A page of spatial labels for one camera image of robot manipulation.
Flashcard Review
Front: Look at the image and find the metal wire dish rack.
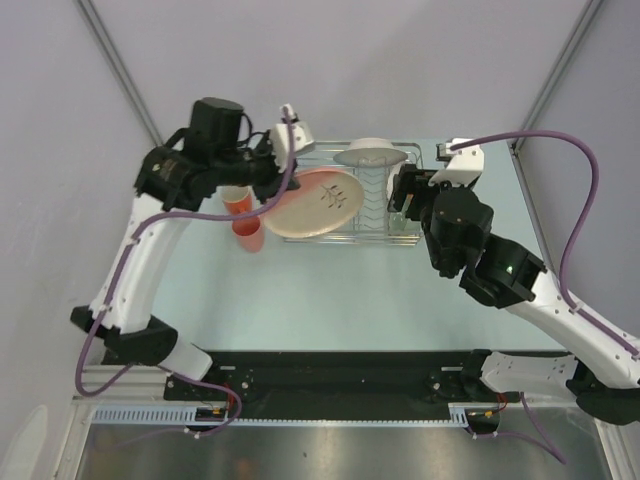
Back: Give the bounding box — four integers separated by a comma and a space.
284, 141, 422, 246

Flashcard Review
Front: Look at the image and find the left aluminium frame post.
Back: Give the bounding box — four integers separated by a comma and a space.
74, 0, 163, 146

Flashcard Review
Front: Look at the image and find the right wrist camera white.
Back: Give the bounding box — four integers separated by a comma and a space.
429, 138, 484, 187

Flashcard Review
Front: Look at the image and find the right aluminium frame post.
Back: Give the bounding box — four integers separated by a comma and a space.
520, 0, 608, 130

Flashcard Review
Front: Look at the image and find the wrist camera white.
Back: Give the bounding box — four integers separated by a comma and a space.
269, 103, 315, 173
429, 138, 484, 187

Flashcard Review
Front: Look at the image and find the pink cream leaf plate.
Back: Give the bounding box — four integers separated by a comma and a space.
262, 167, 365, 239

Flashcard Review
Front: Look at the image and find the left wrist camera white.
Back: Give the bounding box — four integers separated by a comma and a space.
269, 103, 315, 173

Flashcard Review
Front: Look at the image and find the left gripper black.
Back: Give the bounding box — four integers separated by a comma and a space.
213, 129, 300, 204

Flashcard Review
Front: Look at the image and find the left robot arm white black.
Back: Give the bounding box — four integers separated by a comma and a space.
70, 97, 314, 400

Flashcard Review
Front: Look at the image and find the white ribbed plate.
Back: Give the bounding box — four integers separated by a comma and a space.
333, 138, 408, 168

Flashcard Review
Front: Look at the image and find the white orange small bowl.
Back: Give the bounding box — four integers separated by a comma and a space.
386, 164, 401, 202

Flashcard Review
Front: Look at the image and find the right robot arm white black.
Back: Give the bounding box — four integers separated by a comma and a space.
387, 163, 639, 425

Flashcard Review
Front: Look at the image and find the aluminium frame post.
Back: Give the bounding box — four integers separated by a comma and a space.
520, 0, 608, 130
74, 0, 163, 146

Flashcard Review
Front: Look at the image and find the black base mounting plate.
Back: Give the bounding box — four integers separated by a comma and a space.
163, 350, 519, 422

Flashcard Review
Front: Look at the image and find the green ceramic bowl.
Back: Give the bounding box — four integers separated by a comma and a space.
388, 213, 421, 236

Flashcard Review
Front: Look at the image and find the orange mug white inside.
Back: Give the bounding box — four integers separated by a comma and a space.
220, 186, 253, 216

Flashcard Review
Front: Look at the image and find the white slotted cable duct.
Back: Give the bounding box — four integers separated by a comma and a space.
92, 402, 474, 429

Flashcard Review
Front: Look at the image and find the pink plastic cup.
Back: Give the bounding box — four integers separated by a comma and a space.
231, 217, 265, 253

